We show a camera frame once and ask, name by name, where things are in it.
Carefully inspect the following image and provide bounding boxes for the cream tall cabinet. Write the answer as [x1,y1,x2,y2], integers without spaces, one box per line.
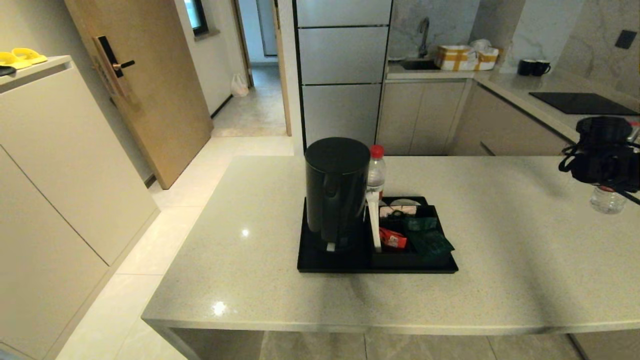
[0,55,161,360]

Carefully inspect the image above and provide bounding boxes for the light wooden door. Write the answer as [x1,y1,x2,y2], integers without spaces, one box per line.
[64,0,213,190]

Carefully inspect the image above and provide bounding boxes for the cardboard box yellow tape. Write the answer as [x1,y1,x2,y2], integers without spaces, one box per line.
[434,45,502,72]

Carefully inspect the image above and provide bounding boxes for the chrome kitchen faucet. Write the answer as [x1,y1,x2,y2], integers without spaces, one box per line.
[418,17,430,59]

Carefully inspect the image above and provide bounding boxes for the yellow slipper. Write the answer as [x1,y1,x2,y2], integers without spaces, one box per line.
[12,47,49,65]
[0,52,33,70]

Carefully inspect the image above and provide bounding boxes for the dark kitchen sink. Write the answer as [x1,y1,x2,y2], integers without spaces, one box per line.
[400,59,441,71]

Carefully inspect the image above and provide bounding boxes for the beige kitchen counter cabinets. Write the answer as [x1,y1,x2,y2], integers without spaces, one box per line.
[375,69,640,157]

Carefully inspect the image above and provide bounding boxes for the white tied plastic bag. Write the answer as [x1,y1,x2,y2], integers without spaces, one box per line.
[230,72,249,98]

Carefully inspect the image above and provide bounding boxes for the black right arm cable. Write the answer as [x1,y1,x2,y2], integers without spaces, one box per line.
[559,144,640,206]

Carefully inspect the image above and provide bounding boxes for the silver refrigerator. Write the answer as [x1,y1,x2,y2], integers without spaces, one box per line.
[292,0,393,150]

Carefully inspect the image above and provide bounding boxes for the black gold door lock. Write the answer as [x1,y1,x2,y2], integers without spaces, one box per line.
[93,35,137,98]

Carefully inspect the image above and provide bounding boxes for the dark green tea packet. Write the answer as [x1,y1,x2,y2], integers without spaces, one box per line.
[404,217,437,234]
[412,230,455,259]

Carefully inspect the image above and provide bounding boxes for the black rectangular serving tray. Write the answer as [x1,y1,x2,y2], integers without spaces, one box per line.
[297,196,459,274]

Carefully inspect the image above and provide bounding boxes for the black compartment organizer box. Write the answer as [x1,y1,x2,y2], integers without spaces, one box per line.
[368,204,449,269]

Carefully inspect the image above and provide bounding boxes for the black induction cooktop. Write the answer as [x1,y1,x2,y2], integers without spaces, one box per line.
[529,91,640,117]

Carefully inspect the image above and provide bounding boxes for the clear water bottle red cap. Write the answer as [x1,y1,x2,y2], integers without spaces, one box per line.
[590,120,640,215]
[366,145,387,202]

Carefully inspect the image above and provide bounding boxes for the white upright paper sleeve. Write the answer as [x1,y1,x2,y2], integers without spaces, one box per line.
[365,192,382,252]

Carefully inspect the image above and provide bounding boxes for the dark framed window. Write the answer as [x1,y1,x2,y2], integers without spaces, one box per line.
[184,0,209,37]

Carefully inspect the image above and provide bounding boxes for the black electric kettle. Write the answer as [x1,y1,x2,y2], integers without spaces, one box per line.
[304,137,371,253]

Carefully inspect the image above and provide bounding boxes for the white brown sachet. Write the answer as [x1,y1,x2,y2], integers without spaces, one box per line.
[378,205,417,219]

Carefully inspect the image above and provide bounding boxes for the red tea packet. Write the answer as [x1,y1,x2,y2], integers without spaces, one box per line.
[378,227,408,250]

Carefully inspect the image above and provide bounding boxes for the black wall switch plate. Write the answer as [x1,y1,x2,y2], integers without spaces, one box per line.
[614,29,637,50]

